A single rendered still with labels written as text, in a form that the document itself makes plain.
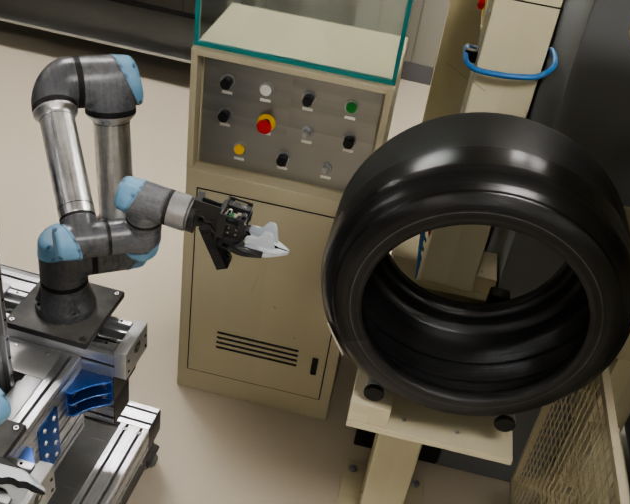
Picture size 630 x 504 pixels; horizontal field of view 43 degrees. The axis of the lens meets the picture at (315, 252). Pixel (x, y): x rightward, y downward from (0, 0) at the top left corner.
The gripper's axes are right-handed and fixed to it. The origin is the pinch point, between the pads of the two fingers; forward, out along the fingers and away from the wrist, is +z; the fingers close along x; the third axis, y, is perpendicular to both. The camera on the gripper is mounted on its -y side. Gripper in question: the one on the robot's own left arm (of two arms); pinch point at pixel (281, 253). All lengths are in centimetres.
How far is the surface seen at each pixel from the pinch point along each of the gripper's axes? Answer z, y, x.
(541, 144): 39, 39, 3
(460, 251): 38.8, -4.1, 28.4
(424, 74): 35, -105, 376
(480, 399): 47.0, -9.5, -12.5
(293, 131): -11, -10, 69
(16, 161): -148, -134, 181
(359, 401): 25.5, -25.2, -8.1
